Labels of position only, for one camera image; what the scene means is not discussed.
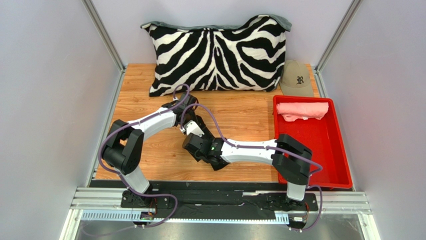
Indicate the black t-shirt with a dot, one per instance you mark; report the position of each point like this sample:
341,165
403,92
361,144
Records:
203,124

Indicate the right aluminium frame post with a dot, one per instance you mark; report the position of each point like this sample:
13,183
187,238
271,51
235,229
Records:
339,32

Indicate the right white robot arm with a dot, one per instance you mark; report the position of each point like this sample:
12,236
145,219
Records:
289,157

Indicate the beige baseball cap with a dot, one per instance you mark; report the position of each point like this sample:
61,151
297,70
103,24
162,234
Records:
295,80

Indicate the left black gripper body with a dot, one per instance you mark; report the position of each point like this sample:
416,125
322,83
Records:
190,114

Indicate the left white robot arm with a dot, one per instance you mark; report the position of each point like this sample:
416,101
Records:
121,151

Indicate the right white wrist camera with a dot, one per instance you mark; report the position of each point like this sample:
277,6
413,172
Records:
192,128

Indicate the zebra striped pillow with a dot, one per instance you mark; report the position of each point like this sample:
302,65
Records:
248,57

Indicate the aluminium frame post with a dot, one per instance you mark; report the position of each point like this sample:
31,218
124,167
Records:
339,32
97,20

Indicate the red plastic tray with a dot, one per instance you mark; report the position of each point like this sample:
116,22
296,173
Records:
322,136

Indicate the rolled pink t-shirt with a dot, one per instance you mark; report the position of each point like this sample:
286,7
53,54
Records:
292,111

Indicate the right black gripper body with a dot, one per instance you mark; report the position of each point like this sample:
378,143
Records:
189,146

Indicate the left aluminium frame post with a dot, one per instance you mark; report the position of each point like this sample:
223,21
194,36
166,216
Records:
97,20

